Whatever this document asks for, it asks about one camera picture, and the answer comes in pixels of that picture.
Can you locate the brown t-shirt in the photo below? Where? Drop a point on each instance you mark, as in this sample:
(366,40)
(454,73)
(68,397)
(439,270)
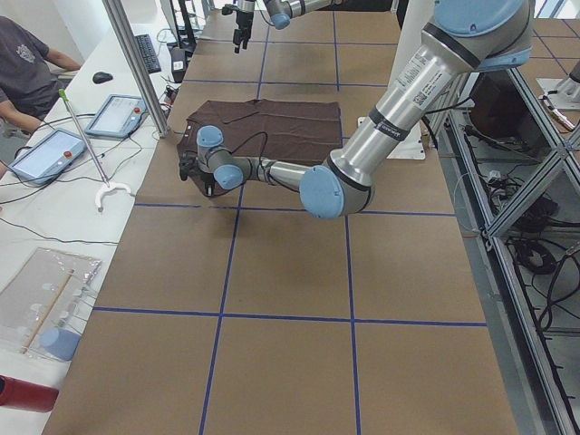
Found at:
(299,132)

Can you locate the clear plastic bag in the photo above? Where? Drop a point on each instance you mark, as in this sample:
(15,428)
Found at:
(25,297)

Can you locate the teach pendant tablet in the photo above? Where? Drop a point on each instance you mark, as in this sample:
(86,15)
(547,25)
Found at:
(118,117)
(47,159)

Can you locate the reacher stick white claw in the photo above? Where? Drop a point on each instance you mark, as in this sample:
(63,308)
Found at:
(108,186)

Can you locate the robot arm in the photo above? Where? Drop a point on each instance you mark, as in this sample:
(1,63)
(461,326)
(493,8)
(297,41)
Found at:
(459,37)
(280,14)

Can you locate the black keyboard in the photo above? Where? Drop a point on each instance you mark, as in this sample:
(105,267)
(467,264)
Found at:
(148,53)

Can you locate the seated person grey shirt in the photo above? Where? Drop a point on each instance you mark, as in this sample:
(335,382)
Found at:
(28,88)

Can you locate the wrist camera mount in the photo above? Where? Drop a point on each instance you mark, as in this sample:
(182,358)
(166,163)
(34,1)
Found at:
(188,165)

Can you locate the red cylinder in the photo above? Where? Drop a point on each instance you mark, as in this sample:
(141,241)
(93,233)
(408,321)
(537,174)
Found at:
(27,396)

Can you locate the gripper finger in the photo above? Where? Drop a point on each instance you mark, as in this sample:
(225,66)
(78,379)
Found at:
(237,40)
(245,39)
(209,189)

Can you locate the far teach pendant tablet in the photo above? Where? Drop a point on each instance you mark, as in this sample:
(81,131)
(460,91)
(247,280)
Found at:
(118,117)

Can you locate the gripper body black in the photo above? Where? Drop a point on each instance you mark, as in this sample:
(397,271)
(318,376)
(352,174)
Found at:
(207,181)
(242,21)

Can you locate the wooden stick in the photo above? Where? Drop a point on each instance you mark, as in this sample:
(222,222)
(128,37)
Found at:
(49,307)

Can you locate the aluminium frame post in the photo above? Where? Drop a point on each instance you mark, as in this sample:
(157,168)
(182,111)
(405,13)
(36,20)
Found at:
(123,31)

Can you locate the black computer mouse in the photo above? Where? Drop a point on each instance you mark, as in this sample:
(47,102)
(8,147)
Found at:
(101,77)

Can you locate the near teach pendant tablet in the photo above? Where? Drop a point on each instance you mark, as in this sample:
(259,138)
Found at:
(47,159)

